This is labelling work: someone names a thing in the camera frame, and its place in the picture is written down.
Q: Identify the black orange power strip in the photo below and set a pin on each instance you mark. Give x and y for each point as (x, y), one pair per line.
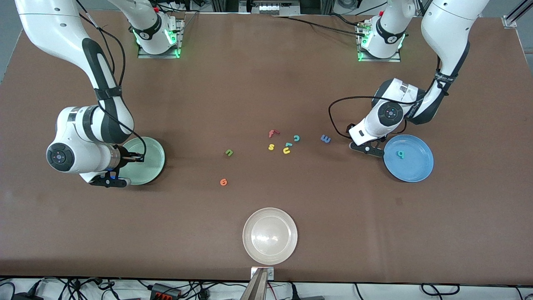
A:
(164, 291)

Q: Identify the beige plate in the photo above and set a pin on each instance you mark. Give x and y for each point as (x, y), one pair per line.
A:
(270, 236)

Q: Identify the aluminium frame post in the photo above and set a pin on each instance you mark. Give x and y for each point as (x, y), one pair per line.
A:
(216, 5)
(330, 6)

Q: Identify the red foam letter f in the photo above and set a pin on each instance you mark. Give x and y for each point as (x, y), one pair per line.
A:
(272, 133)

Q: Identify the metal camera bracket plate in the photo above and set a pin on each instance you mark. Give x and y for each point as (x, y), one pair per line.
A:
(270, 273)

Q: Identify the light green plate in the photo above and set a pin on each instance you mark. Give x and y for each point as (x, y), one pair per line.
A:
(152, 171)

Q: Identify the green foam letter u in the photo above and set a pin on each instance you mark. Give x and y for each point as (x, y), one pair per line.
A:
(229, 155)

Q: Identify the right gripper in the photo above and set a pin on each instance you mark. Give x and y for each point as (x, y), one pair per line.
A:
(126, 156)

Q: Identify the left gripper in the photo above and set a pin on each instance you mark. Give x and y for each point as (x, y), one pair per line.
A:
(349, 127)

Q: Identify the black power adapter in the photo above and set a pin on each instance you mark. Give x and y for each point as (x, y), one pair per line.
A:
(27, 296)

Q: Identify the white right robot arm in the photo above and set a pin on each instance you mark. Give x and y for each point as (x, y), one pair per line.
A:
(54, 25)

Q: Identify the teal foam letter b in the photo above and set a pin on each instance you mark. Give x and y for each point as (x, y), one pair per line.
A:
(401, 156)

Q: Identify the aluminium frame profile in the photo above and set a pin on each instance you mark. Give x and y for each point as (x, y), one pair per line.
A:
(510, 21)

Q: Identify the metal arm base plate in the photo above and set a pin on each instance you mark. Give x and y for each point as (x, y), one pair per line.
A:
(379, 60)
(158, 56)

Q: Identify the aluminium camera mount beam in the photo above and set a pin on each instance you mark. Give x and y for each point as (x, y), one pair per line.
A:
(255, 289)

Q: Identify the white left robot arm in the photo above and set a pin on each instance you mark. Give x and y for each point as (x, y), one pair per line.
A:
(449, 25)

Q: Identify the blue plate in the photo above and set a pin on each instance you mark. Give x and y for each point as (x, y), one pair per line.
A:
(416, 166)

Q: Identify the blue foam letter m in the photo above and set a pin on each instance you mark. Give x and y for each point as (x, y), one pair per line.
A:
(325, 138)

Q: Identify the white device on frame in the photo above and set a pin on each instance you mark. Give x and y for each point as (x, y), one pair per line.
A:
(270, 8)

